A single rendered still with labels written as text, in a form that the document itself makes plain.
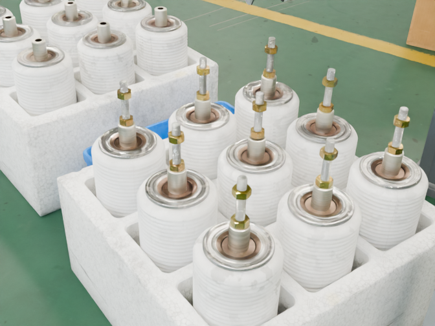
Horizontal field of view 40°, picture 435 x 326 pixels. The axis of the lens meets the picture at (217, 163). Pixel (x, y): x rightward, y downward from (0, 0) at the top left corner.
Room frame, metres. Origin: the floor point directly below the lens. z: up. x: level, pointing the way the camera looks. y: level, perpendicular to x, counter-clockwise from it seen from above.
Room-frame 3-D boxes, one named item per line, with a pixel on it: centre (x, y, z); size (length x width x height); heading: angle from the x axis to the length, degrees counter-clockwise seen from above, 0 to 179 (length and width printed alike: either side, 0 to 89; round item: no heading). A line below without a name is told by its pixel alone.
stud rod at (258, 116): (0.63, -0.05, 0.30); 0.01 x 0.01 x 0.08
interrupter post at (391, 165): (0.61, -0.21, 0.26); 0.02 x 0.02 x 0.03
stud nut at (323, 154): (0.54, -0.12, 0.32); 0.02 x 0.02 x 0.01; 52
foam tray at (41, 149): (1.07, 0.28, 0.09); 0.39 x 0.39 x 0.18; 40
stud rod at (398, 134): (0.61, -0.21, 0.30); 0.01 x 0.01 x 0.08
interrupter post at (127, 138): (0.66, 0.12, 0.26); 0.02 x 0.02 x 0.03
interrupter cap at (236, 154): (0.63, -0.05, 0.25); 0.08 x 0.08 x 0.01
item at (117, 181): (0.66, 0.12, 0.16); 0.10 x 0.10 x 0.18
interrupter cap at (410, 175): (0.61, -0.21, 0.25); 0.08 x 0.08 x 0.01
